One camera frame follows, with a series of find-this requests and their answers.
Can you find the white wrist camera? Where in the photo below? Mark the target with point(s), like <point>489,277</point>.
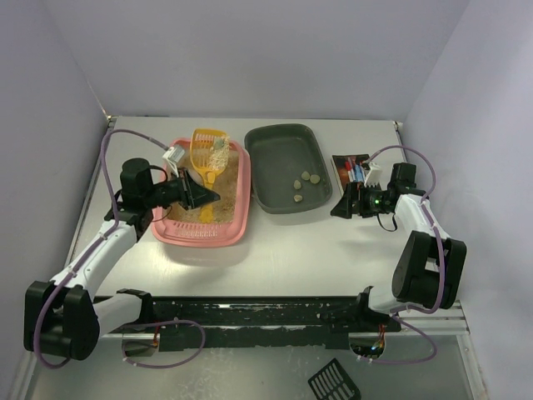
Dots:
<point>173,155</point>
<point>373,174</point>

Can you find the yellow litter scoop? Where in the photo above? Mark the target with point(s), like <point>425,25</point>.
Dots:
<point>206,161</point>

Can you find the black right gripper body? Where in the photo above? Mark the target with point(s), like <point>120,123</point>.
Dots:
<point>356,200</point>

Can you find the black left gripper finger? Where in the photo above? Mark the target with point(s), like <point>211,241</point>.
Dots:
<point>202,198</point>
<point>192,186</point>

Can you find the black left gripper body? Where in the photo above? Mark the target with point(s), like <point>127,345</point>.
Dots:
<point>186,192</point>

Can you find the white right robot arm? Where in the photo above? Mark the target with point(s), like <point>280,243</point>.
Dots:
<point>427,275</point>

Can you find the light blue correction tape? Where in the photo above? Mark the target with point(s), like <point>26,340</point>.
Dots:
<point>358,174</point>

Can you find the dark hardcover book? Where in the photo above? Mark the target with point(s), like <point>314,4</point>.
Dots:
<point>343,177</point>

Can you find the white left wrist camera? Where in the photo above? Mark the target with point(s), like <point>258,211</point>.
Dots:
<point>173,155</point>

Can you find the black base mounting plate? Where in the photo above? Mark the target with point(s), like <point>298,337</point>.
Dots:
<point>176,338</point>

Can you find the black slotted spatula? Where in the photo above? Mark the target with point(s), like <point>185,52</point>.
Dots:
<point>332,382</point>

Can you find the red cap white marker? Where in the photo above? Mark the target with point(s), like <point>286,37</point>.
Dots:
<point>348,166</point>

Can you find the aluminium frame rail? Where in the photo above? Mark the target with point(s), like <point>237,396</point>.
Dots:
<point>336,315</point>

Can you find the pink litter box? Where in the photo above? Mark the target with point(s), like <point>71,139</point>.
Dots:
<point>209,235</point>

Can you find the dark grey plastic tray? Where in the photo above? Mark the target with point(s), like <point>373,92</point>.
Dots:
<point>279,154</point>

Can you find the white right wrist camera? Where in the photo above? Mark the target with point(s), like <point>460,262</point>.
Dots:
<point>373,174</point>

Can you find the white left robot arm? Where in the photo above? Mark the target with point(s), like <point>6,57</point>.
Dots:
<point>61,317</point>

